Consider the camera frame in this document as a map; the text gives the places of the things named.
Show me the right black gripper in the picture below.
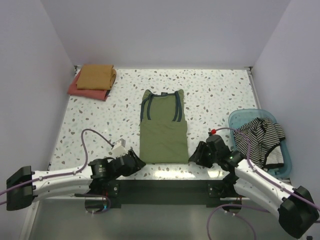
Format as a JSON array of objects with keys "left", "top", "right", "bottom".
[{"left": 188, "top": 141, "right": 220, "bottom": 169}]

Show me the olive green tank top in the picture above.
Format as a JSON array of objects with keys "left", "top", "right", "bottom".
[{"left": 139, "top": 89, "right": 189, "bottom": 164}]

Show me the striped black white tank top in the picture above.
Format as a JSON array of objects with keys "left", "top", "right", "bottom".
[{"left": 233, "top": 117, "right": 286, "bottom": 171}]

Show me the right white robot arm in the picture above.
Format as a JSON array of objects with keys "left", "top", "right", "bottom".
[{"left": 189, "top": 134, "right": 320, "bottom": 239}]

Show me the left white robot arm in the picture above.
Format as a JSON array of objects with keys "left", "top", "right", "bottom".
[{"left": 3, "top": 149, "right": 146, "bottom": 211}]

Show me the salmon red folded tank top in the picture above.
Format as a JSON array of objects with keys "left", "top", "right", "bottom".
[{"left": 67, "top": 71, "right": 110, "bottom": 101}]

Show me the mustard folded tank top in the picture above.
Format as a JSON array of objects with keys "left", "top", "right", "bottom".
[{"left": 76, "top": 64, "right": 117, "bottom": 91}]

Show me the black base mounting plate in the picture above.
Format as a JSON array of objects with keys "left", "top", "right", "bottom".
[{"left": 84, "top": 180, "right": 246, "bottom": 213}]

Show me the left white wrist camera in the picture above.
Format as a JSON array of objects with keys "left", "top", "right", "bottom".
[{"left": 111, "top": 138, "right": 128, "bottom": 159}]

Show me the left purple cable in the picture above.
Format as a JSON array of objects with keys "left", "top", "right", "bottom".
[{"left": 0, "top": 128, "right": 116, "bottom": 216}]

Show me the purple cable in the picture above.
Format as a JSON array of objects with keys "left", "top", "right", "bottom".
[
  {"left": 0, "top": 128, "right": 116, "bottom": 216},
  {"left": 206, "top": 126, "right": 320, "bottom": 240}
]

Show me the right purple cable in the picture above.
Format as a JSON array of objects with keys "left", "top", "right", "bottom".
[{"left": 206, "top": 126, "right": 320, "bottom": 240}]

